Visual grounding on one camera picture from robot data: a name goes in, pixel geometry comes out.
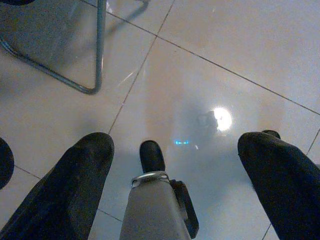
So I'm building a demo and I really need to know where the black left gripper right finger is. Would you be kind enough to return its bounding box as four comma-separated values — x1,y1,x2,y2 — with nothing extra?
236,129,320,240

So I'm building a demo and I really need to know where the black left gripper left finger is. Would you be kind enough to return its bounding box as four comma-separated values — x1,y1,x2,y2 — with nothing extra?
0,131,115,240

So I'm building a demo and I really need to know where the black rounded object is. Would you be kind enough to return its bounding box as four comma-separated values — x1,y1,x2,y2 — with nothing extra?
0,136,15,191

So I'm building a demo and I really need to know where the silver robot left leg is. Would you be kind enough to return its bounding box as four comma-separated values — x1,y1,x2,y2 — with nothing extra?
119,139,200,240

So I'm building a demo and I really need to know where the metal chair frame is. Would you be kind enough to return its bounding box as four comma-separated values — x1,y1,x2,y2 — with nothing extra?
0,0,151,95

